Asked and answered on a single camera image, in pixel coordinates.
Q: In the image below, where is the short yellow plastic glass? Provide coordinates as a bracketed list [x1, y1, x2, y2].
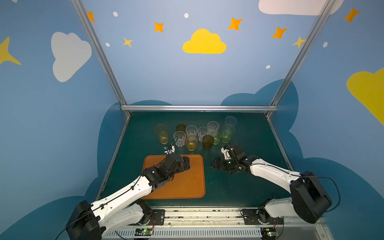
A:
[186, 134, 199, 152]

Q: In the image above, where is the brown textured glass front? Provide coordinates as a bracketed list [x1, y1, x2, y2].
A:
[202, 135, 215, 150]

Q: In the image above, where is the clear faceted plastic glass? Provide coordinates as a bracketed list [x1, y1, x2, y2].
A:
[173, 131, 186, 148]

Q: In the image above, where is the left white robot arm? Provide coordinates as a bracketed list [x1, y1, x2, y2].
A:
[65, 153, 191, 240]

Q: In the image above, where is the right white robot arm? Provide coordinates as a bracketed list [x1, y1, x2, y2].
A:
[211, 145, 333, 225]

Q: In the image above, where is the orange plastic tray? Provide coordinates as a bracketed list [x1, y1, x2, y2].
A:
[143, 155, 206, 200]

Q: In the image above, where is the short green glass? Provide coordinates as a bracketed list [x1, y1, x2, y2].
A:
[212, 131, 221, 145]

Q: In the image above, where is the clear ribbed glass left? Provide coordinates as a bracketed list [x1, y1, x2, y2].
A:
[185, 125, 198, 137]

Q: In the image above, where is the clear ribbed glass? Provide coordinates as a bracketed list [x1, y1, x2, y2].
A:
[185, 125, 198, 137]
[207, 121, 220, 137]
[198, 127, 209, 143]

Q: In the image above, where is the tall green glass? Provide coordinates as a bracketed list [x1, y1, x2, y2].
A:
[221, 124, 236, 144]

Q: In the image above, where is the clear ribbed glass middle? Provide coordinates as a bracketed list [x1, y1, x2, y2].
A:
[198, 127, 209, 143]

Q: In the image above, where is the dark brown textured glass back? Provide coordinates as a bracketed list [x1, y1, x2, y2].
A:
[176, 124, 187, 133]

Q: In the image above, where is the tall yellow plastic glass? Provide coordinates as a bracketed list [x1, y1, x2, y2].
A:
[155, 124, 169, 145]

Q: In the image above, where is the clear ribbed glass right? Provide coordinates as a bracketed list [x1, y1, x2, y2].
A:
[207, 121, 220, 137]

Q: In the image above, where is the right green circuit board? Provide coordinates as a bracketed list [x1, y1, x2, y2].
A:
[261, 228, 279, 240]

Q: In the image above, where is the green circuit board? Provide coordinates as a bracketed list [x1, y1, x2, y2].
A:
[261, 228, 279, 240]
[134, 229, 154, 237]

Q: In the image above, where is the left green circuit board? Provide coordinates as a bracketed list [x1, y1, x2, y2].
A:
[134, 229, 154, 237]

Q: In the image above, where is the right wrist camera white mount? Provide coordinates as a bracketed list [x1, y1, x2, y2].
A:
[221, 148, 232, 161]

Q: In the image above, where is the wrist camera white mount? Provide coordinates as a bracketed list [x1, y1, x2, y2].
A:
[164, 145, 176, 155]
[221, 148, 232, 161]

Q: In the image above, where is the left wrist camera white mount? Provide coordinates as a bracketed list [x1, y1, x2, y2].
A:
[164, 145, 176, 155]

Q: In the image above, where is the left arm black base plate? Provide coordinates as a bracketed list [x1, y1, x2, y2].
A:
[139, 209, 166, 226]

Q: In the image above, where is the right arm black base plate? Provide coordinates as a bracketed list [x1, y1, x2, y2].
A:
[240, 209, 284, 225]

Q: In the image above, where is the right aluminium frame post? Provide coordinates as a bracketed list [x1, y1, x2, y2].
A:
[266, 0, 337, 119]

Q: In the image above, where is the aluminium frame post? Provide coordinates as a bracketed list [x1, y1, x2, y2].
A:
[71, 0, 127, 107]
[266, 0, 337, 119]

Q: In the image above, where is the horizontal aluminium back rail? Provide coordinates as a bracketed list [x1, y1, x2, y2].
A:
[121, 105, 278, 112]

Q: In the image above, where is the left aluminium frame post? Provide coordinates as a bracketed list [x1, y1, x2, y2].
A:
[71, 0, 127, 107]

